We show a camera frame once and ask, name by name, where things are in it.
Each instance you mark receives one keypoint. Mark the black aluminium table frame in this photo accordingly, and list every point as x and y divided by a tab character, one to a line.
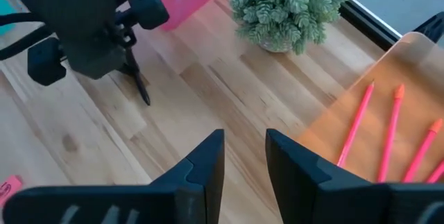
371	26

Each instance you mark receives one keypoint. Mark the potted artificial green plant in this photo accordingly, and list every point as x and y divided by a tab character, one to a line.
284	9

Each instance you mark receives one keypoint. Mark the pink pen with orange cap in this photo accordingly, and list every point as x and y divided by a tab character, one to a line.
421	151

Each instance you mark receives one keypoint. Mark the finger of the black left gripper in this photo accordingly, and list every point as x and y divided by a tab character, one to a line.
133	61
121	33

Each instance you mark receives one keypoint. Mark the orange plastic bin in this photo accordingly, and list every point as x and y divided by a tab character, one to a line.
416	61

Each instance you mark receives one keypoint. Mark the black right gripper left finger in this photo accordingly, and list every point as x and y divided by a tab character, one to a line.
204	186

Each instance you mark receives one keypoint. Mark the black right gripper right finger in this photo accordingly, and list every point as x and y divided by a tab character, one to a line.
298	186

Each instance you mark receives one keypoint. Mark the teal green plastic bin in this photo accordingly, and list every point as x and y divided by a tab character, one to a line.
5	12

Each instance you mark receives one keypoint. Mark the pink eraser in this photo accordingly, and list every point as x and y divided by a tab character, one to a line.
9	187

